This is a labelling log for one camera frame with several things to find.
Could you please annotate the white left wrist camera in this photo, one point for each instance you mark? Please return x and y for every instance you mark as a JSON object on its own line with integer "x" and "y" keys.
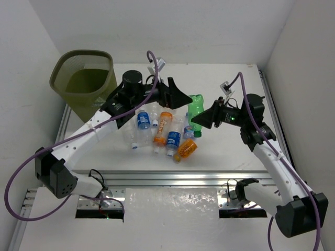
{"x": 155, "y": 68}

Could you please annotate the small bottle colourful label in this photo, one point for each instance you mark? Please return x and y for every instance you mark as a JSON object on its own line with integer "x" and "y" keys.
{"x": 188, "y": 132}

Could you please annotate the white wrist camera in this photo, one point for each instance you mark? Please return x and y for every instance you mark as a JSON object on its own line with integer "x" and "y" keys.
{"x": 155, "y": 68}
{"x": 226, "y": 88}

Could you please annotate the clear ribbed bottle blue cap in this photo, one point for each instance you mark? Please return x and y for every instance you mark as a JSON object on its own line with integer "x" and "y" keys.
{"x": 130, "y": 135}

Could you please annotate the green plastic bottle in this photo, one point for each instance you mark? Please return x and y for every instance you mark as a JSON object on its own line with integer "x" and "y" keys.
{"x": 194, "y": 109}

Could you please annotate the tall orange label bottle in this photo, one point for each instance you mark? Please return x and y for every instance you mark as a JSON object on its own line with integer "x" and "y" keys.
{"x": 160, "y": 138}

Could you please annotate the clear bottle white cap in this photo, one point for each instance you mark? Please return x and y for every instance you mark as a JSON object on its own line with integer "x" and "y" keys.
{"x": 154, "y": 112}

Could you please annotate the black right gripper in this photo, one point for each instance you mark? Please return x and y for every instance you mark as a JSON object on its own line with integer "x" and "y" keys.
{"x": 207, "y": 118}

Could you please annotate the olive green mesh bin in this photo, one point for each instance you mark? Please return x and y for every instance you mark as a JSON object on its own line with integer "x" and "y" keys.
{"x": 84, "y": 79}

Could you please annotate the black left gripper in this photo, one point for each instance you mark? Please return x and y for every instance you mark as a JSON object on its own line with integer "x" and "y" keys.
{"x": 166, "y": 95}

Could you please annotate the orange juice bottle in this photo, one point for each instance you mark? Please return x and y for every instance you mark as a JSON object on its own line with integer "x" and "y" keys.
{"x": 185, "y": 150}

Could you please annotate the blue label water bottle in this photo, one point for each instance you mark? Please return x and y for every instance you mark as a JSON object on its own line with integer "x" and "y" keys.
{"x": 144, "y": 128}

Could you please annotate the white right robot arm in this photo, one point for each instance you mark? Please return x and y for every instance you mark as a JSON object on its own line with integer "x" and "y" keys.
{"x": 296, "y": 208}

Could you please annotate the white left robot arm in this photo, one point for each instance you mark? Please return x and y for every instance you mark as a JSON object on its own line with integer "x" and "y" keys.
{"x": 54, "y": 167}

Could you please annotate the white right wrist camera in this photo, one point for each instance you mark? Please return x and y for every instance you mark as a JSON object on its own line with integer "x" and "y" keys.
{"x": 226, "y": 88}

